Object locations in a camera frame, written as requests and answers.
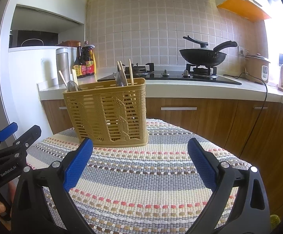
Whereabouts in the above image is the beige rice cooker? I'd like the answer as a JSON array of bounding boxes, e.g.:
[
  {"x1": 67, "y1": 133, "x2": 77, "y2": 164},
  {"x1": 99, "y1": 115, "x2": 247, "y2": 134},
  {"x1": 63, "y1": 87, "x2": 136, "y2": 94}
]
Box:
[{"x1": 245, "y1": 53, "x2": 270, "y2": 85}]

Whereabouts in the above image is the wok lid with handle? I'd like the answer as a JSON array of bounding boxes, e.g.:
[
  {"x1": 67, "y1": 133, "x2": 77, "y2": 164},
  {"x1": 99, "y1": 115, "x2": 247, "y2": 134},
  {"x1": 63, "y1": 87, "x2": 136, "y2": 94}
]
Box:
[{"x1": 183, "y1": 35, "x2": 209, "y2": 48}]

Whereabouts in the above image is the steel thermos flask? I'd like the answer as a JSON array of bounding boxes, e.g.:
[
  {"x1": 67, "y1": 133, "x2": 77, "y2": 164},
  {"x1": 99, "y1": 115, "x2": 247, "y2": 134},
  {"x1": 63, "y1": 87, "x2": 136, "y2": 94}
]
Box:
[{"x1": 56, "y1": 47, "x2": 70, "y2": 85}]

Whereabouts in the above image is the orange wall cabinet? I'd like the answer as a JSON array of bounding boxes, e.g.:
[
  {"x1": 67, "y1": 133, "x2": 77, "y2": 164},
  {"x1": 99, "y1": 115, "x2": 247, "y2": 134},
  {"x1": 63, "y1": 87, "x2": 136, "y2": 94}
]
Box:
[{"x1": 217, "y1": 0, "x2": 271, "y2": 22}]

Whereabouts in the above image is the clear grey plastic spork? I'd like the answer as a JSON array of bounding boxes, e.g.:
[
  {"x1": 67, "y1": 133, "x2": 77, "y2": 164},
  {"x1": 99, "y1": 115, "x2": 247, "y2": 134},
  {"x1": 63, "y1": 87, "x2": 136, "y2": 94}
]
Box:
[{"x1": 113, "y1": 71, "x2": 123, "y2": 87}]

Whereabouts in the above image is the yellow oil bottle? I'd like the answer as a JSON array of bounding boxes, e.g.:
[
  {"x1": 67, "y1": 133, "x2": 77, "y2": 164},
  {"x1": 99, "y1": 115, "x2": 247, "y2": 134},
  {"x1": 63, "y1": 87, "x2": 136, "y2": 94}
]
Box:
[{"x1": 92, "y1": 51, "x2": 97, "y2": 74}]

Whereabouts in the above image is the clear grey plastic spoon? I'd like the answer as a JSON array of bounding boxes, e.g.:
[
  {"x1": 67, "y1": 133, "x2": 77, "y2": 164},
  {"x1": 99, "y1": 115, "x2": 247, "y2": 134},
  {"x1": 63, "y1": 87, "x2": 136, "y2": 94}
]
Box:
[{"x1": 66, "y1": 80, "x2": 79, "y2": 92}]

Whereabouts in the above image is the dark soy sauce bottle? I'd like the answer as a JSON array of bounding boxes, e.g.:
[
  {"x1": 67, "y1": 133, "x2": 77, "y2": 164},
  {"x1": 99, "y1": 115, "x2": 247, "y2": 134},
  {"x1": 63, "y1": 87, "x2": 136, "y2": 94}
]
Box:
[{"x1": 73, "y1": 42, "x2": 86, "y2": 78}]

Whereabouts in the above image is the black gas stove top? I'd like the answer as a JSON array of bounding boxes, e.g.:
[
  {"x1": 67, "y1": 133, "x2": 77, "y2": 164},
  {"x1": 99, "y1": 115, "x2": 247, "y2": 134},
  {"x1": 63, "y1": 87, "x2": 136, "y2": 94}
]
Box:
[{"x1": 96, "y1": 62, "x2": 242, "y2": 85}]

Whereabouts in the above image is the yellow plastic utensil basket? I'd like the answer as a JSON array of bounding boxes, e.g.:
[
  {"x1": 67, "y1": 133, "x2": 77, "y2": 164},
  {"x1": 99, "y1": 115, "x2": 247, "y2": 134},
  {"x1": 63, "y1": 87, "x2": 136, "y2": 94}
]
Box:
[{"x1": 63, "y1": 78, "x2": 148, "y2": 147}]

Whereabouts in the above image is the black power cable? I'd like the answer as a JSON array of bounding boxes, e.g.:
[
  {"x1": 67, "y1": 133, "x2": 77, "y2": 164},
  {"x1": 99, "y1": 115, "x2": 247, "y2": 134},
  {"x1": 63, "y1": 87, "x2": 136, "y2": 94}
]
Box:
[{"x1": 223, "y1": 72, "x2": 269, "y2": 160}]

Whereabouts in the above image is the left hand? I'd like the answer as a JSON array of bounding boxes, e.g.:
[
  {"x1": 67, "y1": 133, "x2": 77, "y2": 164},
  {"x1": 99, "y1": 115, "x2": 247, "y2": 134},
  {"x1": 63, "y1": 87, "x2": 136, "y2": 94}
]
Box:
[{"x1": 0, "y1": 182, "x2": 16, "y2": 213}]

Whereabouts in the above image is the black wok with handle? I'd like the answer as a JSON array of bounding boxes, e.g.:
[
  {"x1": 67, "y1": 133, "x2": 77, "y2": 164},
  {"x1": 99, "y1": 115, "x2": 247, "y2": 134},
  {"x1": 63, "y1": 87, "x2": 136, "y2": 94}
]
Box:
[{"x1": 180, "y1": 41, "x2": 238, "y2": 67}]

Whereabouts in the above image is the wooden chopstick pair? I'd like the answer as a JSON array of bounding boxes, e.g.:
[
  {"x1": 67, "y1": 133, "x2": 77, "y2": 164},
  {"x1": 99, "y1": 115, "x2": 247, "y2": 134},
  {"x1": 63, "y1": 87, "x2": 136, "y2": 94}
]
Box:
[{"x1": 117, "y1": 61, "x2": 128, "y2": 86}]

